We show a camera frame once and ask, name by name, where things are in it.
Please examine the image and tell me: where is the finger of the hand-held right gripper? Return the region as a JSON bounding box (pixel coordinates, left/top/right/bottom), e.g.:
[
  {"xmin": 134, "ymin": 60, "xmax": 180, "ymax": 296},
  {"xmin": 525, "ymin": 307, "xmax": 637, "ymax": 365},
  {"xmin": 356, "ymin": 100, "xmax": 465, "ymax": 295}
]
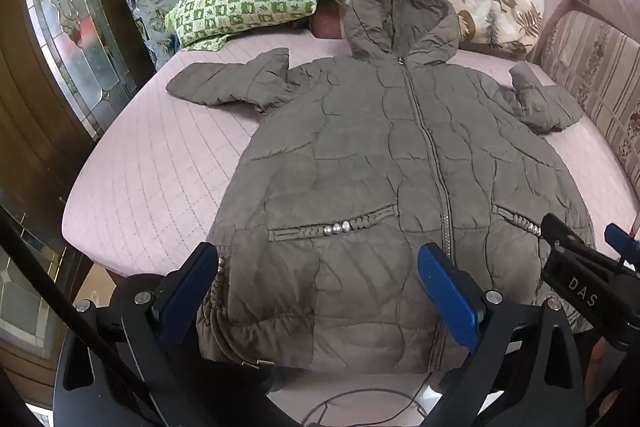
[
  {"xmin": 541, "ymin": 213, "xmax": 603, "ymax": 268},
  {"xmin": 604, "ymin": 223, "xmax": 640, "ymax": 264}
]

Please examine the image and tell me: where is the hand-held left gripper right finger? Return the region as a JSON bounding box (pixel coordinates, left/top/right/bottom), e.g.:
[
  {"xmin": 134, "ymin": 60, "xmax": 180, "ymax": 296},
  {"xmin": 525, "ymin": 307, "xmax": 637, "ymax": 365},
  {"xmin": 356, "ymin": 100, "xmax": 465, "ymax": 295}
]
[{"xmin": 417, "ymin": 243, "xmax": 588, "ymax": 427}]

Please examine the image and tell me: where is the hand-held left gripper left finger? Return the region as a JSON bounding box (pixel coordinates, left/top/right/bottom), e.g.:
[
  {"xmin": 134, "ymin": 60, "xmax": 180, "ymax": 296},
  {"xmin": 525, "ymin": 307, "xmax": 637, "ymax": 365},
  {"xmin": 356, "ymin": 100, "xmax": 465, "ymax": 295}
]
[{"xmin": 54, "ymin": 242, "xmax": 221, "ymax": 427}]

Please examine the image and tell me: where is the olive hooded puffer jacket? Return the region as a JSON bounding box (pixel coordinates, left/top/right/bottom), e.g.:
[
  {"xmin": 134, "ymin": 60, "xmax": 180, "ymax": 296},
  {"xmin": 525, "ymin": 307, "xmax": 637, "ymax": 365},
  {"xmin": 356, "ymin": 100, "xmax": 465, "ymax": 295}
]
[{"xmin": 166, "ymin": 0, "xmax": 597, "ymax": 374}]

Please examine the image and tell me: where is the person's right forearm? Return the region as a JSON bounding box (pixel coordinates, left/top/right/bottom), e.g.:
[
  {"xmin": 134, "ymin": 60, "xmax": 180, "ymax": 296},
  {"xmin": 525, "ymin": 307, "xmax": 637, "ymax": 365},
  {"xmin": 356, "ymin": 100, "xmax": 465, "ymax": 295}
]
[{"xmin": 586, "ymin": 339, "xmax": 640, "ymax": 427}]

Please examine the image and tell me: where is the cardboard box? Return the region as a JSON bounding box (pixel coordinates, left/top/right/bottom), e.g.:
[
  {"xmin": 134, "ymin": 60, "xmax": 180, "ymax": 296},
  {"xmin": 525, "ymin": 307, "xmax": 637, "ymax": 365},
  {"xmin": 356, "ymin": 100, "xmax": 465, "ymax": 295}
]
[{"xmin": 75, "ymin": 264, "xmax": 119, "ymax": 304}]

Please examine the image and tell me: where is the pink quilted bed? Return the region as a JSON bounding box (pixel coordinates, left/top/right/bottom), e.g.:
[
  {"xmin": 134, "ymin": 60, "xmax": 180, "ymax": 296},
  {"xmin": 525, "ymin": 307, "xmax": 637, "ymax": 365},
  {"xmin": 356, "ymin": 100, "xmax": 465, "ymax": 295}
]
[{"xmin": 60, "ymin": 27, "xmax": 640, "ymax": 280}]

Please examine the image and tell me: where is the striped floral headboard cushion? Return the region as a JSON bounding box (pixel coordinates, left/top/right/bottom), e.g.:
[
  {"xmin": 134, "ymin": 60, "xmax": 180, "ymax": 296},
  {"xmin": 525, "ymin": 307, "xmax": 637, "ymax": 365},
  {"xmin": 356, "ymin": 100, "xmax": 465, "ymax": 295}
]
[{"xmin": 532, "ymin": 0, "xmax": 640, "ymax": 202}]

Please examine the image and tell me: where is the wooden stained glass door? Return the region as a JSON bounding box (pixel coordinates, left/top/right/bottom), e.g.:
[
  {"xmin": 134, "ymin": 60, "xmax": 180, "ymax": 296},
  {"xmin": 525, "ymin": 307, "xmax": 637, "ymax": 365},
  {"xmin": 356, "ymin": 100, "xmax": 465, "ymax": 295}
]
[{"xmin": 0, "ymin": 0, "xmax": 157, "ymax": 408}]

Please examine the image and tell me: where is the grey patterned cloth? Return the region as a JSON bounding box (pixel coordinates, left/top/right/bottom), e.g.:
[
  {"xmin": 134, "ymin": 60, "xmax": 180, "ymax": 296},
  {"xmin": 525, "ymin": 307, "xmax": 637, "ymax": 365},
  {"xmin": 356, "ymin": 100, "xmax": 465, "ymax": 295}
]
[{"xmin": 122, "ymin": 0, "xmax": 177, "ymax": 70}]

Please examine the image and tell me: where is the thick black cable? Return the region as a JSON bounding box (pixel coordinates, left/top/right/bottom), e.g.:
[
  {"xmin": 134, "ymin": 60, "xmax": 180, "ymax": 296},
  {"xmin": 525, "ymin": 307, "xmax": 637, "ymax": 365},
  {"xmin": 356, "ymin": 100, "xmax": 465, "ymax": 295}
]
[{"xmin": 0, "ymin": 207, "xmax": 168, "ymax": 427}]

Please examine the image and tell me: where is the thin black cable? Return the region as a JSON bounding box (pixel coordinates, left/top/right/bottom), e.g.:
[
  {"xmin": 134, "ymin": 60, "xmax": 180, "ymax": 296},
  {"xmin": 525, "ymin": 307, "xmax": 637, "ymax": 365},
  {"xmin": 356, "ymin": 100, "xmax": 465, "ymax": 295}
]
[{"xmin": 300, "ymin": 388, "xmax": 432, "ymax": 427}]

